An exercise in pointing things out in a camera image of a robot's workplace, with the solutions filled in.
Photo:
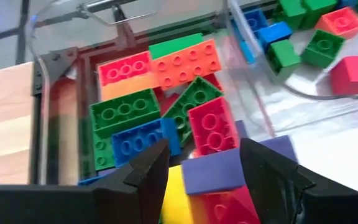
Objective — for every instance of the small red block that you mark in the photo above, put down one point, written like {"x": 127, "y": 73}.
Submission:
{"x": 354, "y": 74}

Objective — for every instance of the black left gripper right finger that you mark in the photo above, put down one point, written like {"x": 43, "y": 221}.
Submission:
{"x": 275, "y": 186}

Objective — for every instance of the long green block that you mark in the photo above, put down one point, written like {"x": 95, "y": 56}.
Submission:
{"x": 194, "y": 99}
{"x": 176, "y": 45}
{"x": 124, "y": 110}

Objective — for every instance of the long orange block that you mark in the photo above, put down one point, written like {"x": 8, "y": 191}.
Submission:
{"x": 185, "y": 63}

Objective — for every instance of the long blue block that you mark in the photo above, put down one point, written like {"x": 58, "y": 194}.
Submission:
{"x": 90, "y": 180}

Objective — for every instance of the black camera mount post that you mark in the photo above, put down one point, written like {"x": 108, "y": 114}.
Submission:
{"x": 121, "y": 21}

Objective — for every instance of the black aluminium table frame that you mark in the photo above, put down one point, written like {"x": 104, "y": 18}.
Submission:
{"x": 45, "y": 67}

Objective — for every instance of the long yellow block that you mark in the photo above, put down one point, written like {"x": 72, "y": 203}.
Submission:
{"x": 174, "y": 199}

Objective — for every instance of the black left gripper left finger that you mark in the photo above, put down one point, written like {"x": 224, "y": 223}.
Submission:
{"x": 141, "y": 186}

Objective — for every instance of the clear plastic bin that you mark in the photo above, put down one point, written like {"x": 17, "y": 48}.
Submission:
{"x": 57, "y": 109}
{"x": 259, "y": 77}

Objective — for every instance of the white table cover sheet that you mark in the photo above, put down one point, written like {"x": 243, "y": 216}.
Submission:
{"x": 337, "y": 140}

